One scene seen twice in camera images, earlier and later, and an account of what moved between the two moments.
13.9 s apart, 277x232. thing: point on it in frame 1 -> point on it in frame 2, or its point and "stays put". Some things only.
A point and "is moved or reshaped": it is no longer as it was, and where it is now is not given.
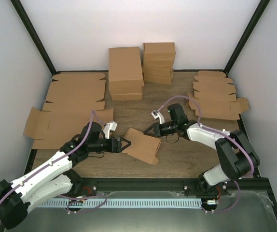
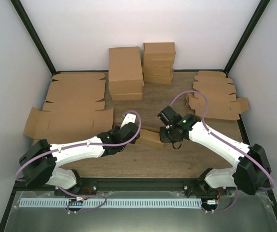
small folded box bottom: x=153 y=79 stays put
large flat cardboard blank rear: x=76 y=92 stays put
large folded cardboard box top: x=125 y=70 stays put
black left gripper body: x=111 y=148 -> x=134 y=140
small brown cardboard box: x=143 y=147 is moved or reshaped
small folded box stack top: x=159 y=51 stays put
